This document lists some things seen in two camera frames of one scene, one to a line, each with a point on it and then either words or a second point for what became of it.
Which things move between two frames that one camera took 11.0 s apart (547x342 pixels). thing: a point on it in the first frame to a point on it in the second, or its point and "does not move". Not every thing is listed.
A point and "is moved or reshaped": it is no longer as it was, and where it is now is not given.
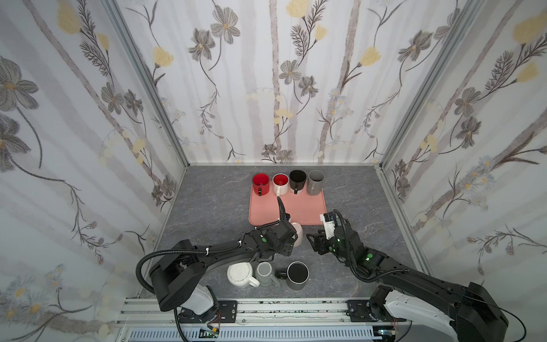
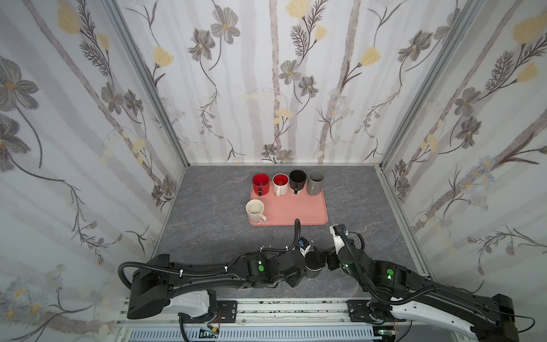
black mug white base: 297,179 does not move
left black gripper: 288,249 to 295,280
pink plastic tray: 303,209 does not move
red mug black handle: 261,184 does not move
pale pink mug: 299,231 to 255,209
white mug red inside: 280,182 does not move
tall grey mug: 315,182 does not move
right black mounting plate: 357,311 does not move
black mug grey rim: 296,275 is moved or reshaped
